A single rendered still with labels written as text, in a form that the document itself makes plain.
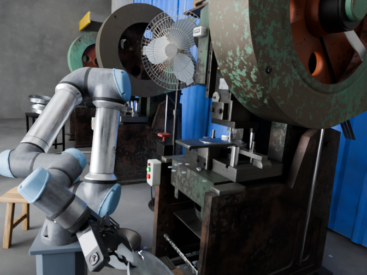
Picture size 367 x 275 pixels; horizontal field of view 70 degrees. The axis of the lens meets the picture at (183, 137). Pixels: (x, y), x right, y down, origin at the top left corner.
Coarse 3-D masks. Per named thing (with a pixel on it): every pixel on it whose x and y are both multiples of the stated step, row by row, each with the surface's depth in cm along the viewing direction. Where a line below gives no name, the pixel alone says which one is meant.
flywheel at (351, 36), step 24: (312, 0) 87; (336, 0) 80; (360, 0) 81; (312, 24) 89; (336, 24) 84; (360, 24) 106; (312, 48) 94; (336, 48) 101; (360, 48) 100; (336, 72) 104
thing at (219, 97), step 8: (216, 80) 132; (224, 80) 126; (216, 88) 132; (224, 88) 126; (216, 96) 131; (224, 96) 127; (216, 104) 128; (224, 104) 123; (232, 104) 123; (240, 104) 125; (216, 112) 128; (224, 112) 124; (232, 112) 123; (240, 112) 126; (248, 112) 129; (224, 120) 127; (232, 120) 124; (240, 120) 127; (248, 120) 130
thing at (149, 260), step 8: (144, 256) 80; (152, 256) 84; (128, 264) 68; (144, 264) 76; (152, 264) 80; (160, 264) 85; (128, 272) 66; (136, 272) 69; (144, 272) 73; (152, 272) 77; (160, 272) 81; (168, 272) 85
